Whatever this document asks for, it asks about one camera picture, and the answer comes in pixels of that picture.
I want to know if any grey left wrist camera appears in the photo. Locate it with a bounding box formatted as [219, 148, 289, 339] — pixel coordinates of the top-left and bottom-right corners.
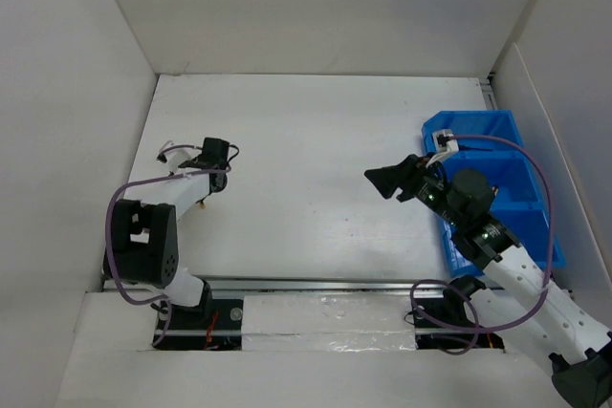
[156, 140, 192, 175]

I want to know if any metal mounting rail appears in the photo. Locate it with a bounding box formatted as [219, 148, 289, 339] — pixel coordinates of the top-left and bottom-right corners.
[102, 276, 556, 333]

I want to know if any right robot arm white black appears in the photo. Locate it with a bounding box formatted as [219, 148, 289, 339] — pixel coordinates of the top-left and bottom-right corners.
[364, 155, 611, 407]

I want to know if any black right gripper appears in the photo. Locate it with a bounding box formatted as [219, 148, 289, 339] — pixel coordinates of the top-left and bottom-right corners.
[363, 151, 464, 228]

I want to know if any red handled screwdriver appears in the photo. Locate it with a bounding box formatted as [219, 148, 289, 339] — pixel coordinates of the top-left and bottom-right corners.
[458, 143, 493, 152]

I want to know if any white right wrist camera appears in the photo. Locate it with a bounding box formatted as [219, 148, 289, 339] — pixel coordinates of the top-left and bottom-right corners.
[427, 129, 459, 166]

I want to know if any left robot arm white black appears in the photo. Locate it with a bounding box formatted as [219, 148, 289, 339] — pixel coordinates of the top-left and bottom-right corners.
[102, 137, 239, 329]

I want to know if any blue plastic compartment bin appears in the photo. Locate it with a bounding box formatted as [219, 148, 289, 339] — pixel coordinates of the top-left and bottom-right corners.
[422, 111, 549, 268]

